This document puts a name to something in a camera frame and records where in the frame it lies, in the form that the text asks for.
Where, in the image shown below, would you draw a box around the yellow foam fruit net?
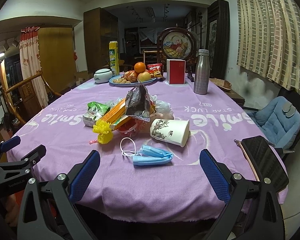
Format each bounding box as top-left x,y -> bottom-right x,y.
89,119 -> 114,145

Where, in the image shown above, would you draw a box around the orange medicine box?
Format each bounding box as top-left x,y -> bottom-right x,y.
101,99 -> 132,131

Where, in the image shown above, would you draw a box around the clear bowl red scraps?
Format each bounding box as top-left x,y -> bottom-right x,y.
117,118 -> 143,138

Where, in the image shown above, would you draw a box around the silver red snack wrapper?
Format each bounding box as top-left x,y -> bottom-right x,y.
125,83 -> 151,122

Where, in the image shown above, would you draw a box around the clear plastic bag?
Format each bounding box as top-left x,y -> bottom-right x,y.
150,95 -> 174,120

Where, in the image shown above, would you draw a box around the wooden armchair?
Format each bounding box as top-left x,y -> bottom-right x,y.
0,61 -> 62,126

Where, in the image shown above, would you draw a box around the white small carton box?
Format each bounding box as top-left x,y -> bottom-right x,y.
82,115 -> 96,127

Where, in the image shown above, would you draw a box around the green white snack bag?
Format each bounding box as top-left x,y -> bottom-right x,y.
87,101 -> 110,121

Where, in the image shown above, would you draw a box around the red white door curtain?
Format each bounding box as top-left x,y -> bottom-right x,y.
19,27 -> 48,108

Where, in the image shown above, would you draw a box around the blue face mask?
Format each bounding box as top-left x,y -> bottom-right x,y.
120,137 -> 173,166

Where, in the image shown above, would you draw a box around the blue cushioned chair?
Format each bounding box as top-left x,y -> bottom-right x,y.
243,88 -> 300,157

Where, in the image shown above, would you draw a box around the purple printed tablecloth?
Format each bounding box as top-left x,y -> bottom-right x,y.
7,80 -> 262,223

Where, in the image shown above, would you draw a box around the white ceramic lidded jar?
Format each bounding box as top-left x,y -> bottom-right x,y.
94,68 -> 113,84

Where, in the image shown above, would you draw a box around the white printed paper cup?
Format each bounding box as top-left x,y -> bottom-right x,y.
150,119 -> 190,147

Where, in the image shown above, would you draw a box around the blue fruit plate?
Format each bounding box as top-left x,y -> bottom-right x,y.
109,75 -> 157,87

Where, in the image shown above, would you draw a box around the pomegranate fruit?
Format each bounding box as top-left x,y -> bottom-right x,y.
124,70 -> 138,83

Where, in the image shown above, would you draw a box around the yellow green tall can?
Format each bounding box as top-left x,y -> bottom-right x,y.
109,41 -> 120,76

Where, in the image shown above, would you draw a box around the steel water bottle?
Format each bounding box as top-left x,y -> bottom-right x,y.
193,49 -> 210,95

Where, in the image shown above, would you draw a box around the yellow red apple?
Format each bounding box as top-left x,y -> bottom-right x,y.
137,71 -> 152,82

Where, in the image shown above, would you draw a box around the orange fruit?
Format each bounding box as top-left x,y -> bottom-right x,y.
134,62 -> 146,74

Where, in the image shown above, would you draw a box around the dark wooden cabinet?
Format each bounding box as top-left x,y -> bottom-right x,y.
83,8 -> 119,74

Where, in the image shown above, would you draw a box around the red snack packet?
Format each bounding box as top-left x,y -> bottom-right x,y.
147,63 -> 163,78

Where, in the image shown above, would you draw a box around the red white tissue box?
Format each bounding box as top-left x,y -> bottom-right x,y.
167,59 -> 186,85

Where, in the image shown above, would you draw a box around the beige checked curtain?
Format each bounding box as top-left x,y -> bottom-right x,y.
237,0 -> 300,94

